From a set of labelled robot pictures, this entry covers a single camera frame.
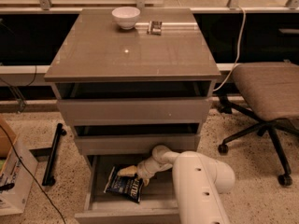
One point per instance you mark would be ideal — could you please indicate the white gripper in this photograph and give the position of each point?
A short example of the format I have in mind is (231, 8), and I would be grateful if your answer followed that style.
(144, 169)

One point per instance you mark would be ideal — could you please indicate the blue chip bag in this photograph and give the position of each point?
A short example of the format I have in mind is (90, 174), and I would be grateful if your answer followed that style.
(128, 186)

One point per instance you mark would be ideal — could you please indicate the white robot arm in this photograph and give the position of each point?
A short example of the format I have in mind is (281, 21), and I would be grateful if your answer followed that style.
(197, 180)

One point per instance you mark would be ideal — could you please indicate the middle grey drawer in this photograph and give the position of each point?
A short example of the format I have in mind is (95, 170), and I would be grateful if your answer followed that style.
(135, 144)

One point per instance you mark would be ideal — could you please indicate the grey drawer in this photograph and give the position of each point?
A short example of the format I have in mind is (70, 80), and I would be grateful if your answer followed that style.
(135, 144)
(134, 111)
(157, 205)

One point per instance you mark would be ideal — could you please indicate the bottom grey drawer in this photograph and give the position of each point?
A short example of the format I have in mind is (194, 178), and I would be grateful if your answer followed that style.
(157, 205)

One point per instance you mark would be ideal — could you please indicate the top grey drawer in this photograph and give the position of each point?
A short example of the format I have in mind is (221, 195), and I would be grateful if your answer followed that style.
(134, 111)

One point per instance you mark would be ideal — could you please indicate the grey drawer cabinet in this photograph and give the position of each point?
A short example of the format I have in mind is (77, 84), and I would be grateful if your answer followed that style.
(100, 61)

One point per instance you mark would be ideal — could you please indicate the black metal bar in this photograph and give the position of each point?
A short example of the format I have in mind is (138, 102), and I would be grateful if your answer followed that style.
(48, 179)

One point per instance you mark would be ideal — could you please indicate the white cardboard box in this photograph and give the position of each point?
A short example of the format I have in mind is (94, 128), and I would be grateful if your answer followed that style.
(17, 170)

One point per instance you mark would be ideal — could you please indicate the brown cardboard box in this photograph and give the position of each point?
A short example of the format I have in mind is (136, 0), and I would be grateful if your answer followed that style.
(7, 135)

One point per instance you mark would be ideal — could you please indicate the small dark foil packet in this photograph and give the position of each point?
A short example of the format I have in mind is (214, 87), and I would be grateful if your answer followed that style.
(155, 28)

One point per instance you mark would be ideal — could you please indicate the brown office chair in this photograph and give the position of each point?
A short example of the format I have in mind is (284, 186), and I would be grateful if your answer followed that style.
(271, 92)

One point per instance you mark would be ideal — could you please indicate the white ceramic bowl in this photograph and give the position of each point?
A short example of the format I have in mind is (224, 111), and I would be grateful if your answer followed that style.
(126, 17)

